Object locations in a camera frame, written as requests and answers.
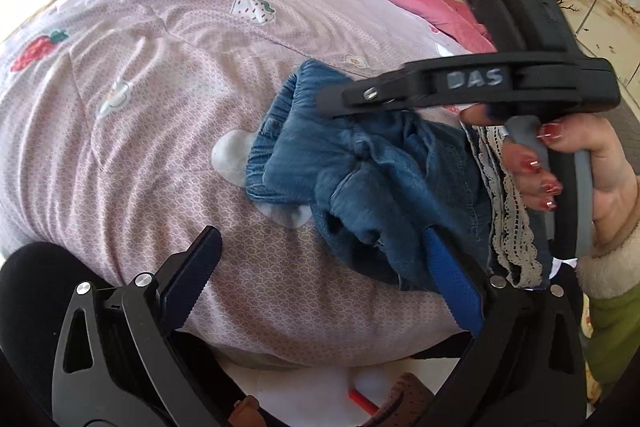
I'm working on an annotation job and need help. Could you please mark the blue denim pants lace trim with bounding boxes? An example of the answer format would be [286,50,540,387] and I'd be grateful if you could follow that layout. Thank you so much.
[245,60,552,291]

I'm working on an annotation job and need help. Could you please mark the right hand red nails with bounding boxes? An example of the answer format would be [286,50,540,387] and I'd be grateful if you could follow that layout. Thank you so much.
[459,103,639,235]

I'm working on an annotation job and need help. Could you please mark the green sleeve with fleece cuff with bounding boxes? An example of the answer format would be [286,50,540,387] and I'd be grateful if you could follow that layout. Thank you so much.
[576,217,639,395]

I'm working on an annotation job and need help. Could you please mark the red item on floor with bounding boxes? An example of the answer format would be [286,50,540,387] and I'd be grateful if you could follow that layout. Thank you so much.
[348,388,378,416]

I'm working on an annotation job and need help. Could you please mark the pink strawberry print bedsheet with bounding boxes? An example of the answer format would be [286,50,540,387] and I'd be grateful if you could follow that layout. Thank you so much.
[1,0,470,366]

